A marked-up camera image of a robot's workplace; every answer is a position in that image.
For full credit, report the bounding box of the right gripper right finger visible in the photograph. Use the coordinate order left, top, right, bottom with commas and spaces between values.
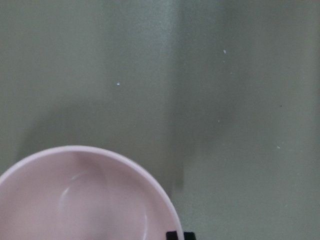
183, 231, 196, 240

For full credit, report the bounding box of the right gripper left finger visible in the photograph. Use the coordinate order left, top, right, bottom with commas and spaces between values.
165, 231, 178, 240

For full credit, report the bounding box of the small pink bowl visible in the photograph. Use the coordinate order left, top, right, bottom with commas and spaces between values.
0, 146, 184, 240

